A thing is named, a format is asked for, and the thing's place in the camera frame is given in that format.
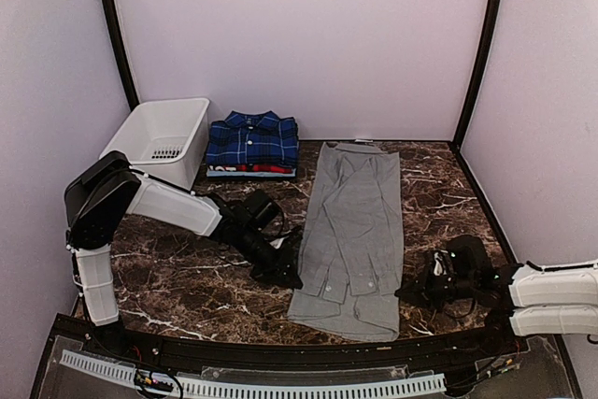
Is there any light blue folded shirt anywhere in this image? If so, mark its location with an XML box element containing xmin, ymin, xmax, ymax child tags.
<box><xmin>206</xmin><ymin>170</ymin><xmax>296</xmax><ymax>178</ymax></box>

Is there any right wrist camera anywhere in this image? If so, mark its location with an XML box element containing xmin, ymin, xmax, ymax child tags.
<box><xmin>424</xmin><ymin>250</ymin><xmax>455</xmax><ymax>277</ymax></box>

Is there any black frame post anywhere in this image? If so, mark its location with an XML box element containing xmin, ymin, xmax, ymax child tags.
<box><xmin>101</xmin><ymin>0</ymin><xmax>140</xmax><ymax>111</ymax></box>
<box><xmin>452</xmin><ymin>0</ymin><xmax>509</xmax><ymax>152</ymax></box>

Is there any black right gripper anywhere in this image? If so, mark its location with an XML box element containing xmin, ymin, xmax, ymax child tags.
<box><xmin>395</xmin><ymin>264</ymin><xmax>477</xmax><ymax>313</ymax></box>

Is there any white plastic bin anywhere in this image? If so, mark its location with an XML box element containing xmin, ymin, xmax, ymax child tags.
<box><xmin>100</xmin><ymin>98</ymin><xmax>210</xmax><ymax>190</ymax></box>

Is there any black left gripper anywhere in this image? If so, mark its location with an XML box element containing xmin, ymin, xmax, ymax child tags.
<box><xmin>236</xmin><ymin>225</ymin><xmax>303</xmax><ymax>290</ymax></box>

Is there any grey long sleeve shirt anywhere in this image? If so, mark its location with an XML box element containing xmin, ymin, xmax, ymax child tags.
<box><xmin>288</xmin><ymin>143</ymin><xmax>404</xmax><ymax>342</ymax></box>

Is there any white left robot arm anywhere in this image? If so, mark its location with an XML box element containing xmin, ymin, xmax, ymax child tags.
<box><xmin>64</xmin><ymin>150</ymin><xmax>303</xmax><ymax>358</ymax></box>

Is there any left black frame post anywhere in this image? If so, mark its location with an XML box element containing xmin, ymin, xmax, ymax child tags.
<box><xmin>101</xmin><ymin>0</ymin><xmax>140</xmax><ymax>111</ymax></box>

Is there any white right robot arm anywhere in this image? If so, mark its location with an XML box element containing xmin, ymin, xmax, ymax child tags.
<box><xmin>395</xmin><ymin>235</ymin><xmax>597</xmax><ymax>356</ymax></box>

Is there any black red folded shirt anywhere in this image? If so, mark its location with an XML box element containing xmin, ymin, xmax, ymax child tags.
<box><xmin>207</xmin><ymin>164</ymin><xmax>296</xmax><ymax>175</ymax></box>

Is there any white slotted cable duct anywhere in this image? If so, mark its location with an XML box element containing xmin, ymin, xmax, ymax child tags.
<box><xmin>60</xmin><ymin>349</ymin><xmax>447</xmax><ymax>398</ymax></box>

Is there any right black frame post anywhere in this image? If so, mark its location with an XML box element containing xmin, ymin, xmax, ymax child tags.
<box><xmin>452</xmin><ymin>0</ymin><xmax>509</xmax><ymax>152</ymax></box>

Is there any black front rail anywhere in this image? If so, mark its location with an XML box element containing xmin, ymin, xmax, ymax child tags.
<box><xmin>55</xmin><ymin>312</ymin><xmax>557</xmax><ymax>375</ymax></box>

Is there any blue plaid folded shirt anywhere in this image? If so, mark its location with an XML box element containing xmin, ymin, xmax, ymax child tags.
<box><xmin>205</xmin><ymin>111</ymin><xmax>299</xmax><ymax>167</ymax></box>

